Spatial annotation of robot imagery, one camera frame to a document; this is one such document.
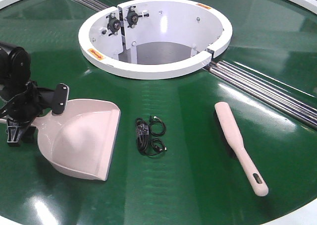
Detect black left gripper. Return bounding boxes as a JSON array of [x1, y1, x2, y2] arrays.
[[0, 80, 53, 146]]

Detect pink dustpan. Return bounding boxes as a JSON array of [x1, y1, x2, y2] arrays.
[[32, 99, 120, 181]]

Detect pink hand brush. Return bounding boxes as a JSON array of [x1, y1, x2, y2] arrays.
[[214, 102, 269, 197]]

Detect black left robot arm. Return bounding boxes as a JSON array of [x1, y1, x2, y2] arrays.
[[0, 42, 54, 147]]

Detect black bearing left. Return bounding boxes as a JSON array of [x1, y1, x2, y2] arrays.
[[107, 12, 121, 35]]

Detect black bearing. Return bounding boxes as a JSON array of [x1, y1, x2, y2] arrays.
[[124, 6, 150, 28], [107, 12, 121, 35]]

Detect black bearing right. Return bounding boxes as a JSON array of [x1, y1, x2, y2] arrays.
[[124, 6, 150, 28]]

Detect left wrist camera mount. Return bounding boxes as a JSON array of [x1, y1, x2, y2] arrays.
[[51, 83, 69, 115]]

